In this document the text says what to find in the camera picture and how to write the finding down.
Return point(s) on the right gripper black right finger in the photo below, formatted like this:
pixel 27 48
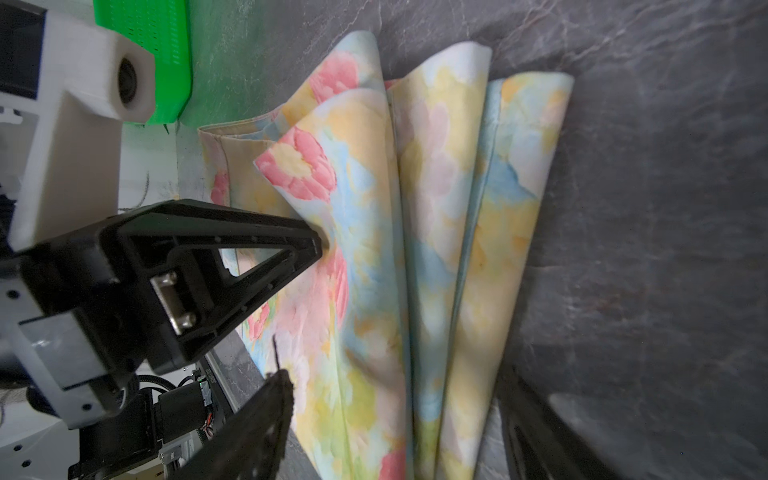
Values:
pixel 538 442

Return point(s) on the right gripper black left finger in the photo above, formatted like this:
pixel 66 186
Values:
pixel 230 421

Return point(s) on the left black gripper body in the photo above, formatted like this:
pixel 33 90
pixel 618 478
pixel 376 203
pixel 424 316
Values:
pixel 77 330

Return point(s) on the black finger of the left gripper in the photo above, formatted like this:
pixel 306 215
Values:
pixel 195 271

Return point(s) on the pastel floral skirt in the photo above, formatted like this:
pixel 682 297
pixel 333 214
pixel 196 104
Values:
pixel 425 191

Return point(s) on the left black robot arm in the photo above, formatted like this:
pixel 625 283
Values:
pixel 114 445

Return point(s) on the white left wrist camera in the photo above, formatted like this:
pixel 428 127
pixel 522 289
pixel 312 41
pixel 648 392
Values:
pixel 67 89

